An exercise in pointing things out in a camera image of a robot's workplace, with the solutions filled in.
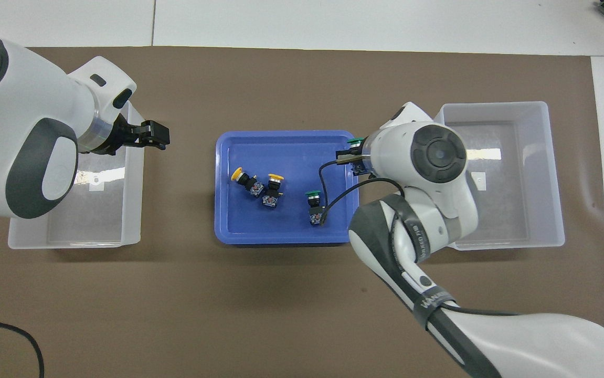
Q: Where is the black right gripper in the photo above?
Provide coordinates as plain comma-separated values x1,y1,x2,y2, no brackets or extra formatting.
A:
336,149,363,166

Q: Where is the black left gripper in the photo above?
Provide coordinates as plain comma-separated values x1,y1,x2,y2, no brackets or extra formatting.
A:
92,113,170,155

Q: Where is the green push button switch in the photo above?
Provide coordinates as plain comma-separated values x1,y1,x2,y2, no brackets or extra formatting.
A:
305,190,329,227
346,136,372,177

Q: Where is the yellow push button switch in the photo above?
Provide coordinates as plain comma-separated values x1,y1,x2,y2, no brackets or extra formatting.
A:
261,173,286,209
231,166,266,198

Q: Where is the blue plastic tray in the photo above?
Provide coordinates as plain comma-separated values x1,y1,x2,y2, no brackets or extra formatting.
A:
214,130,361,245

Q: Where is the translucent white plastic box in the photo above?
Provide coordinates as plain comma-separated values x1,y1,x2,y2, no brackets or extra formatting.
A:
433,101,566,251
8,101,146,249

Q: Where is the brown table mat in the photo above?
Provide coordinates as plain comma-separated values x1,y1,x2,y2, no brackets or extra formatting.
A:
0,46,604,378

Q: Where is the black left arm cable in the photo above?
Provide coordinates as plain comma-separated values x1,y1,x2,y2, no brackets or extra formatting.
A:
0,316,45,378

